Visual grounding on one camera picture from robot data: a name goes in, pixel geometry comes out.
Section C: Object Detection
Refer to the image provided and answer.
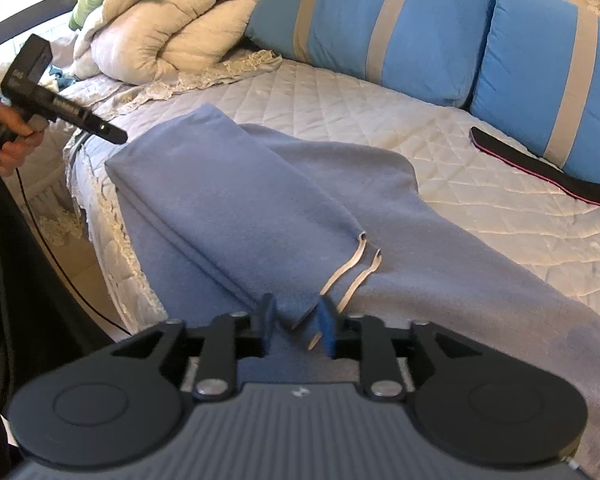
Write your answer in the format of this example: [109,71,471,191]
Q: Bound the right blue striped pillow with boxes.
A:
[470,0,600,184]

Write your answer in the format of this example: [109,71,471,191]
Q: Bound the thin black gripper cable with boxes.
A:
[14,129,134,337]

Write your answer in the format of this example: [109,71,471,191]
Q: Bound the left blue striped pillow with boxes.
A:
[246,0,495,107]

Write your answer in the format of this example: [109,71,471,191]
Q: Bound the blue-grey sweatpants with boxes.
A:
[106,105,600,479]

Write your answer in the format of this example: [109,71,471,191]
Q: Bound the blue striped pillow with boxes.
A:
[470,0,600,184]
[246,0,495,107]

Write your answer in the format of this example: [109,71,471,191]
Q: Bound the person's left hand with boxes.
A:
[0,97,46,178]

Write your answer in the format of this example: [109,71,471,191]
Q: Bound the black strap red edge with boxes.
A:
[469,127,600,206]

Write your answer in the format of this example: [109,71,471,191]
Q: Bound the quilted white bedspread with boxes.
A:
[9,34,600,340]

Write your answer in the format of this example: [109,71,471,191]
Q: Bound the beige folded comforter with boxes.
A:
[70,0,258,84]

